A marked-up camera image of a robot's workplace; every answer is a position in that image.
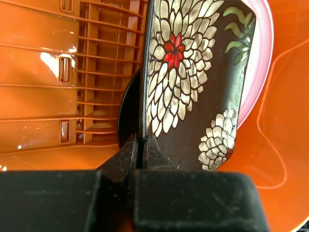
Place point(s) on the orange plastic bin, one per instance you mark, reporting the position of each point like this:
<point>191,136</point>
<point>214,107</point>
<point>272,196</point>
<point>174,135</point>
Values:
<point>65,65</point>

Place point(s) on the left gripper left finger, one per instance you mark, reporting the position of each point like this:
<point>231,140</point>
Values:
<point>69,201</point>

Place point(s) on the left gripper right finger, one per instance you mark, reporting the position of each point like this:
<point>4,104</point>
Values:
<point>169,200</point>

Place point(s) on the black round plate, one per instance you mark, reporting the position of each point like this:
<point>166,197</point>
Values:
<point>128,117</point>

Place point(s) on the pink round plate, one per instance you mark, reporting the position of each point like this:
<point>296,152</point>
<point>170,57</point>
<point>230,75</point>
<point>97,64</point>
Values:
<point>259,58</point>

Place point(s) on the black floral square plate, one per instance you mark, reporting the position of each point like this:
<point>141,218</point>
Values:
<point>195,59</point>

